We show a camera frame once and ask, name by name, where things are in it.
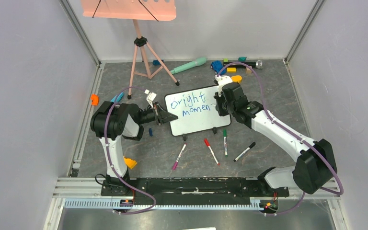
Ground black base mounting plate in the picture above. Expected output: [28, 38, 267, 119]
[101, 177, 289, 206]

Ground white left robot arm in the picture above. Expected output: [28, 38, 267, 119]
[90, 101, 178, 195]

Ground black framed whiteboard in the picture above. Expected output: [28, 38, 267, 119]
[164, 86, 231, 137]

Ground yellow oval block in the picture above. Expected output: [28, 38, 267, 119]
[231, 75, 242, 84]

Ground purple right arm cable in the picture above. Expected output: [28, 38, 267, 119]
[217, 62, 345, 217]

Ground orange stair block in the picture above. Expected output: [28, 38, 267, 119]
[124, 157, 137, 169]

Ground dark blue block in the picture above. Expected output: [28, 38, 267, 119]
[153, 59, 164, 66]

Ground beige wooden cube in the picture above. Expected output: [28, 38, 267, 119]
[245, 67, 253, 74]

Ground small orange block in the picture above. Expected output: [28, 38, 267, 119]
[90, 94, 99, 106]

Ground mint green toy microphone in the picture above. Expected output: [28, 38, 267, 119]
[170, 57, 207, 74]

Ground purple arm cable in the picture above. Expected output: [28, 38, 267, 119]
[103, 86, 158, 217]
[217, 62, 345, 217]

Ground green whiteboard marker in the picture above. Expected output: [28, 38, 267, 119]
[223, 129, 228, 157]

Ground black whiteboard marker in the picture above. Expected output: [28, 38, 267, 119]
[233, 142, 256, 162]

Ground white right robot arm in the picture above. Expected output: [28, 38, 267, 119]
[214, 82, 337, 196]

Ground purple whiteboard marker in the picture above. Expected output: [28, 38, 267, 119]
[172, 143, 187, 170]

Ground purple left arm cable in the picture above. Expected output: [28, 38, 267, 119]
[103, 86, 158, 217]

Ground blue toy car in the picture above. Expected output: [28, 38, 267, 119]
[210, 61, 224, 75]

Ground yellow rectangular block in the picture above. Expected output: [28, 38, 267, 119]
[227, 68, 236, 73]

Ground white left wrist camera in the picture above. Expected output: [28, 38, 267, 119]
[144, 89, 157, 108]

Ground blue toy microphone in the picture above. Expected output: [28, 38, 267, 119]
[110, 92, 124, 103]

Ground pink music stand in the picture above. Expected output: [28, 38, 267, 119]
[81, 0, 180, 87]

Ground red whiteboard marker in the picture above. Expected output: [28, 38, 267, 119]
[204, 138, 220, 165]

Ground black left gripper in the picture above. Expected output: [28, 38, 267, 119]
[137, 102, 177, 125]

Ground teal block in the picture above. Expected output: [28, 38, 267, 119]
[238, 57, 247, 62]

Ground black silver microphone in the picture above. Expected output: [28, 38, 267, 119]
[223, 60, 263, 69]

